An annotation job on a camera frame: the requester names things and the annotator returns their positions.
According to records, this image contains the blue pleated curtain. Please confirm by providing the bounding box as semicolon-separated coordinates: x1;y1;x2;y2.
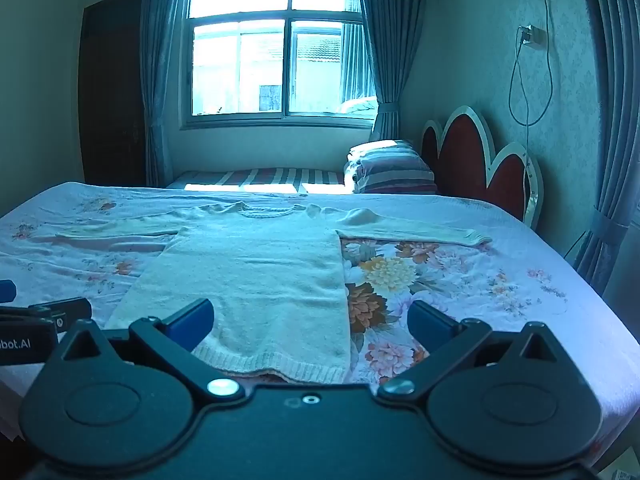
575;0;640;303

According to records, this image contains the red scalloped headboard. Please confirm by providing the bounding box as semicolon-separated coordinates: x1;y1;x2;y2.
420;106;545;231

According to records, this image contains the thin charger cable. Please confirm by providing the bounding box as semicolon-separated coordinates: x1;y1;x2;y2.
508;0;556;176

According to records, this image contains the wall socket with charger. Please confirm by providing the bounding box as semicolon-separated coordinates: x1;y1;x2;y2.
517;24;547;51

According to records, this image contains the white bundled bedding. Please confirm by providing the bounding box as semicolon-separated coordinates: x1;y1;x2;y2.
334;97;379;116

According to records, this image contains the window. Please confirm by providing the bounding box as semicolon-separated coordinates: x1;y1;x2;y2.
181;0;371;131

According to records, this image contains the striped pillow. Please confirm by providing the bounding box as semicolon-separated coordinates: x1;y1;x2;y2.
344;140;439;195

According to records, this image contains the blue window curtain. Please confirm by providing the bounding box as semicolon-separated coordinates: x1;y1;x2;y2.
140;0;190;188
355;0;432;144

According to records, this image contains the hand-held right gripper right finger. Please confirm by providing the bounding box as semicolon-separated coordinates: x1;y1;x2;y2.
377;300;576;402

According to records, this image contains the floral bed sheet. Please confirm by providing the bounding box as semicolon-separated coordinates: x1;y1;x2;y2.
0;182;640;467

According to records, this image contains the striped mattress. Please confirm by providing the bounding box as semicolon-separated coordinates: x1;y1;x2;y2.
165;167;348;195

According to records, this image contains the light towel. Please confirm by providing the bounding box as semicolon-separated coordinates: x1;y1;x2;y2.
56;201;493;385

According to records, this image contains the dark wooden door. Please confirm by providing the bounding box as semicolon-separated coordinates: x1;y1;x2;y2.
77;0;149;187

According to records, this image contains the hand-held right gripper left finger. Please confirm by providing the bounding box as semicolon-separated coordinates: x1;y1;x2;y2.
49;298;246;403

